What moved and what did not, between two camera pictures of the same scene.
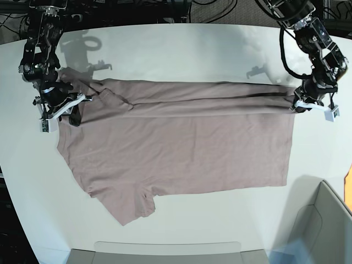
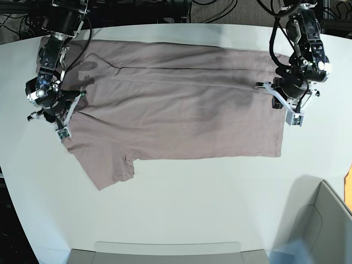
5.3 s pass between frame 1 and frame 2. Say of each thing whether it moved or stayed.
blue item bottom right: stayed
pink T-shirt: moved
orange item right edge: stayed
